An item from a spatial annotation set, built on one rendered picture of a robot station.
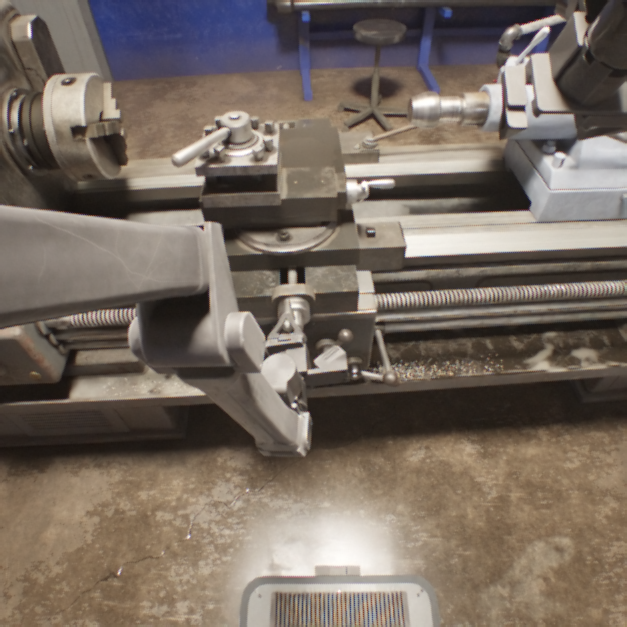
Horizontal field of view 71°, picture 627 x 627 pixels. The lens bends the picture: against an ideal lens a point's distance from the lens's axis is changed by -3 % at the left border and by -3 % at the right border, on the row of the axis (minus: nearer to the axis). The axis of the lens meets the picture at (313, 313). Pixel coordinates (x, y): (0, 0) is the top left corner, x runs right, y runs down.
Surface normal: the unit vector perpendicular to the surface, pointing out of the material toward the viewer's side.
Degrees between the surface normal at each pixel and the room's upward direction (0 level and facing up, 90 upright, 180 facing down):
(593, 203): 90
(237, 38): 90
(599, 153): 68
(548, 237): 36
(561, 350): 0
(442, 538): 0
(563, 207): 90
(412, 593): 0
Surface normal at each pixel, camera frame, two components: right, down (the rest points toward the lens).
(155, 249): 0.98, -0.10
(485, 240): 0.02, -0.07
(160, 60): 0.06, 0.77
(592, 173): 0.04, 0.37
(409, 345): -0.02, -0.64
